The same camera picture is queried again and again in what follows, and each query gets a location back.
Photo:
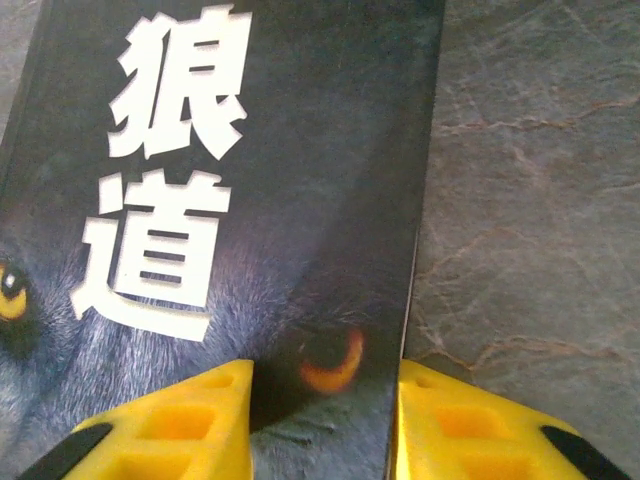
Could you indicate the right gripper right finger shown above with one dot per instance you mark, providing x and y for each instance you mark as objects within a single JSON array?
[{"x": 450, "y": 440}]

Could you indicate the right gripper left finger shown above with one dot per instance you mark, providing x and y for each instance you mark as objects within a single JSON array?
[{"x": 175, "y": 440}]

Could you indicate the black wolf-eyes book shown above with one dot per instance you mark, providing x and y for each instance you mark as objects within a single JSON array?
[{"x": 300, "y": 175}]

